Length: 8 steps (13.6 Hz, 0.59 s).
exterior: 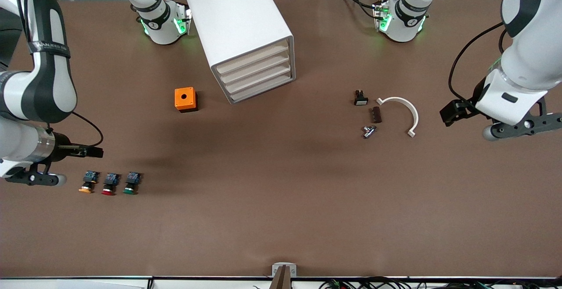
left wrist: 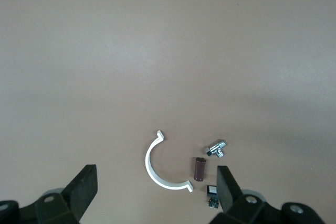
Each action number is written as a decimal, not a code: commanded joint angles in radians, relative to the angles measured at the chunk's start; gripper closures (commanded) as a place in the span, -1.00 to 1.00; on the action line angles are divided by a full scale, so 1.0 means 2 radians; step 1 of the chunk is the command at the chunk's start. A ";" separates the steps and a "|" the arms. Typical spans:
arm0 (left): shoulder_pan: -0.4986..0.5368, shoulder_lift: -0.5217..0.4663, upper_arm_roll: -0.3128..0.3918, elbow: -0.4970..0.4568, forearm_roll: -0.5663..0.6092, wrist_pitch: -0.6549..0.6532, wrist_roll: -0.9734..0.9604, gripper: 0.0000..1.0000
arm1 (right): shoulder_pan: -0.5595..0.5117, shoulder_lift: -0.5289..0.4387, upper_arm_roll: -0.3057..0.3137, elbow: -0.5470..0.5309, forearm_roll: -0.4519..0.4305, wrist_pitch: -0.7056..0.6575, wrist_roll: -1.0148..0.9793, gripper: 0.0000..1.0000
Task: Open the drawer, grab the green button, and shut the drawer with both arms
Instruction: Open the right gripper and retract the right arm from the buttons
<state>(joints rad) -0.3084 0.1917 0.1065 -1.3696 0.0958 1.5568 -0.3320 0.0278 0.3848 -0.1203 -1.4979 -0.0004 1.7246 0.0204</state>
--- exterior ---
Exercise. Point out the orange button enclosure box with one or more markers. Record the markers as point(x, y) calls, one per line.
point(184, 98)

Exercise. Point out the grey mount plate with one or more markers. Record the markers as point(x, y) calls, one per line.
point(284, 266)

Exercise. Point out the white table edge rail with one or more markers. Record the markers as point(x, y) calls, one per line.
point(88, 283)

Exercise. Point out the brown terminal block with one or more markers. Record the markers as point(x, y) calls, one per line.
point(376, 115)

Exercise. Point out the red push button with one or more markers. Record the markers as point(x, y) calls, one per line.
point(110, 183)

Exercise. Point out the white curved bracket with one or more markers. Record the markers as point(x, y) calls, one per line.
point(410, 109)

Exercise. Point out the black switch with white face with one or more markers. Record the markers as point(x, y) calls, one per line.
point(360, 99)

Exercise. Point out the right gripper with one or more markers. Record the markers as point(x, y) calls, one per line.
point(62, 146)

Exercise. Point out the green push button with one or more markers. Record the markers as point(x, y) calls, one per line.
point(131, 182)

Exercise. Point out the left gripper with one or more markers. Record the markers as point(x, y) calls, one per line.
point(466, 106)

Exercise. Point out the metal key switch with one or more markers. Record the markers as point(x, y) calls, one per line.
point(369, 131)

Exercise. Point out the orange push button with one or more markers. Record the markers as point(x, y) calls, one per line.
point(89, 181)

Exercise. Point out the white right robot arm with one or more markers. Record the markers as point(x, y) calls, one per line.
point(48, 82)

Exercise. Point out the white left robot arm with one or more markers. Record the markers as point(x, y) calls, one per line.
point(535, 52)

